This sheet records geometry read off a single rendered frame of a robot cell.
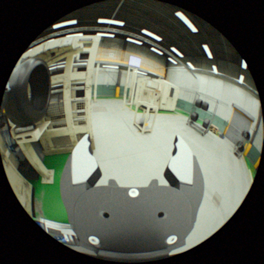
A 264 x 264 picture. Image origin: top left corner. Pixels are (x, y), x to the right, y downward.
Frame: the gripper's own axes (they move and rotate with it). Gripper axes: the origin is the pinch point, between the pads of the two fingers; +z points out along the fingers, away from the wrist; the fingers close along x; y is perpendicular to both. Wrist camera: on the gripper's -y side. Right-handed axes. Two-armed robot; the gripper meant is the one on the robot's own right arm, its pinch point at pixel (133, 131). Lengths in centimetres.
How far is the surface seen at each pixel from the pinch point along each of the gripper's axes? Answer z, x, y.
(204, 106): 277, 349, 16
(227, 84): 453, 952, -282
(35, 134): 14, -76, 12
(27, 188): -39, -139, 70
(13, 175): -38, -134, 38
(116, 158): 84, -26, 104
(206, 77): 694, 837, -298
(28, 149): 6, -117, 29
